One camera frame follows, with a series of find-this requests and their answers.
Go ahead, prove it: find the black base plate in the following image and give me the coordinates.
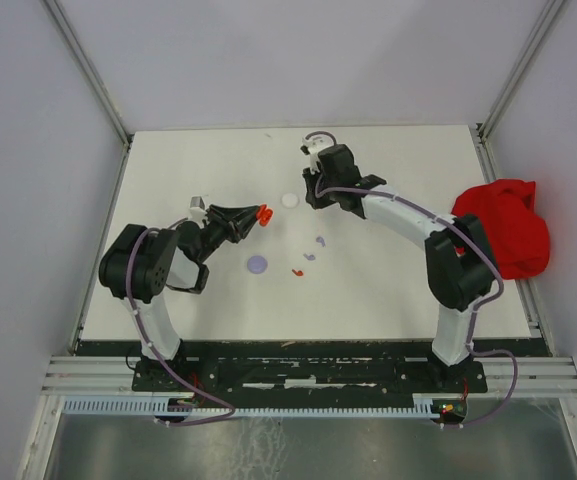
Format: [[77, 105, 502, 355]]
[[132, 344, 487, 406]]

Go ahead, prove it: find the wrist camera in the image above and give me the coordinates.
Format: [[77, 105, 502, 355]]
[[300, 134, 337, 172], [189, 196, 206, 221]]

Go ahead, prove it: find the red cloth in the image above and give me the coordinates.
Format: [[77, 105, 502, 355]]
[[451, 179, 551, 280]]

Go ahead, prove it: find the orange charging case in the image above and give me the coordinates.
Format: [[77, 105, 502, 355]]
[[256, 204, 273, 227]]

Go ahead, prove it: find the purple charging case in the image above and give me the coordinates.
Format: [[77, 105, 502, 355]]
[[246, 255, 268, 275]]

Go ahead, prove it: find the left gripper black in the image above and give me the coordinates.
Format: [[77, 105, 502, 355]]
[[197, 203, 263, 263]]

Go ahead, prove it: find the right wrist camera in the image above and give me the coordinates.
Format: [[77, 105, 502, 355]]
[[300, 134, 337, 172]]

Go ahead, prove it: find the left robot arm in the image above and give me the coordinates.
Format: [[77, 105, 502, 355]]
[[98, 197, 273, 390]]

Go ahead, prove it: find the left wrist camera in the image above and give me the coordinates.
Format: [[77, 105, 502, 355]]
[[189, 196, 206, 221]]

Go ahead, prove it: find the white charging case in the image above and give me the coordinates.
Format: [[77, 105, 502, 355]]
[[281, 193, 299, 209]]

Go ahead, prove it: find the white cable duct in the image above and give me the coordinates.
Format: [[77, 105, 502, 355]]
[[62, 395, 439, 420]]

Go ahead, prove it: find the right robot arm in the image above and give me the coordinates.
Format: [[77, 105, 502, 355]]
[[300, 136, 504, 391]]

